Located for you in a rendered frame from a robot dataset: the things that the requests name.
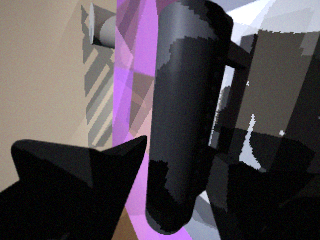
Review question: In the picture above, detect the dark grey mat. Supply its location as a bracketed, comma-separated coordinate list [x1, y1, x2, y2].
[183, 0, 320, 240]

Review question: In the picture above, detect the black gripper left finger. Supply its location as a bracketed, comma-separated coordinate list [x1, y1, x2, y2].
[11, 135, 147, 240]

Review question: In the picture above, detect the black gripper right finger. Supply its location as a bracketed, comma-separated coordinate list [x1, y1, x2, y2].
[201, 146, 320, 240]

